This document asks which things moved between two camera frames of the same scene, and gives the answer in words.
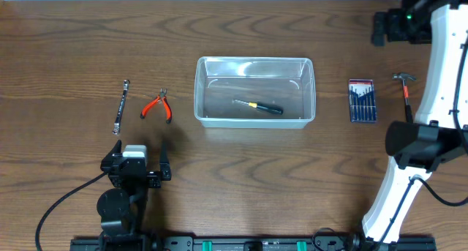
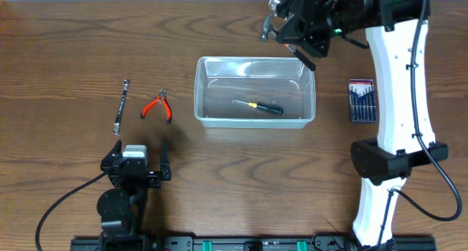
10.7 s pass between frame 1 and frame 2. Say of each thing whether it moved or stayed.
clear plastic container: stayed
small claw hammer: moved
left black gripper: stayed
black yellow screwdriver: stayed
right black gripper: moved
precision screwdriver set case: stayed
